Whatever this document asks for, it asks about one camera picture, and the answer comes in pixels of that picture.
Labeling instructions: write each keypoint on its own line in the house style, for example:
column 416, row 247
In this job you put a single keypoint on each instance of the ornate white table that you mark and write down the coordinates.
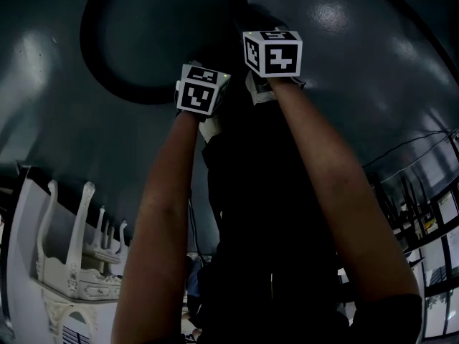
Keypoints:
column 77, row 246

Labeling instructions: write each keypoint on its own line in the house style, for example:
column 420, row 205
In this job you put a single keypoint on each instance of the person's left forearm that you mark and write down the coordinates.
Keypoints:
column 157, row 210

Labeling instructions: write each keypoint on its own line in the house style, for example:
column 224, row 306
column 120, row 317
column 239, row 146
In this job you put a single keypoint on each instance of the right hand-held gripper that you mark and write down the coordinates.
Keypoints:
column 281, row 57

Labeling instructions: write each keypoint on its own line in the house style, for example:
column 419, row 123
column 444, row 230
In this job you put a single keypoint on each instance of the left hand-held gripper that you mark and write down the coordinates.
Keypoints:
column 195, row 97

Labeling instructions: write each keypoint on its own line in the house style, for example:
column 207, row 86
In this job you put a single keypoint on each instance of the person's right forearm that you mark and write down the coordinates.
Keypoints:
column 340, row 192

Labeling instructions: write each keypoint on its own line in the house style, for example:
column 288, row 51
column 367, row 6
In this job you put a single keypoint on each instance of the person's black clothing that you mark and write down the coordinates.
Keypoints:
column 258, row 228

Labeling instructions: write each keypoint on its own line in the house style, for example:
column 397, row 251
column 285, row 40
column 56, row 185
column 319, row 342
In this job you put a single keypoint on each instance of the person's white left shoe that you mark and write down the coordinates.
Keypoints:
column 211, row 129

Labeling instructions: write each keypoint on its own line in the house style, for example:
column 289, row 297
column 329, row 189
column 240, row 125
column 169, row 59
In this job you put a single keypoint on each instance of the ornate white dresser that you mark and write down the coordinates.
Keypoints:
column 25, row 263

